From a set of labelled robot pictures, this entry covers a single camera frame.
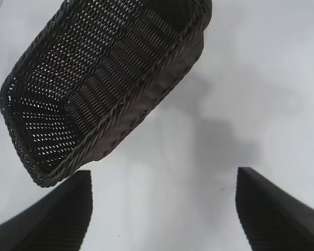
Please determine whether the dark brown wicker basket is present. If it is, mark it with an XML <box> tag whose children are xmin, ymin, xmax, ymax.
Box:
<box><xmin>0</xmin><ymin>0</ymin><xmax>213</xmax><ymax>188</ymax></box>

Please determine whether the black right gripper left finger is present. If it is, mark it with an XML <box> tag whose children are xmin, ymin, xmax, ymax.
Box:
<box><xmin>0</xmin><ymin>169</ymin><xmax>93</xmax><ymax>251</ymax></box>

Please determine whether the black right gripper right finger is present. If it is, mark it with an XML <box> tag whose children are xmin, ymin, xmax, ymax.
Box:
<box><xmin>234</xmin><ymin>167</ymin><xmax>314</xmax><ymax>251</ymax></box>

